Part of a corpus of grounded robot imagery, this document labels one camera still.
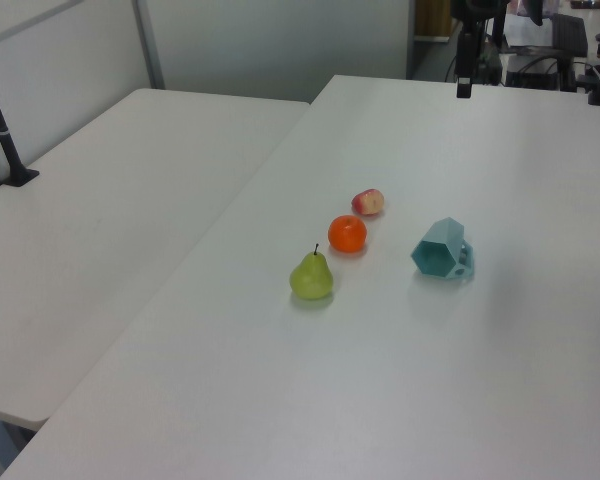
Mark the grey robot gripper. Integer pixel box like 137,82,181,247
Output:
449,0,507,99

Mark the teal hexagonal plastic mug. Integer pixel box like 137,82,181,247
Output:
409,216,477,282

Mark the black vertical pole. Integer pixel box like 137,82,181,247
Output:
489,9,508,53

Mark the red bitten apple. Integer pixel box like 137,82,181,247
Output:
350,188,386,217

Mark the orange fruit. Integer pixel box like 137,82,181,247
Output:
327,214,369,254

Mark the green pear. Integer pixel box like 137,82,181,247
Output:
288,243,336,302

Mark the black pole stand with base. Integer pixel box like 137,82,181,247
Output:
0,49,41,188

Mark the grey partition frame post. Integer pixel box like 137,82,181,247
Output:
131,0,167,91

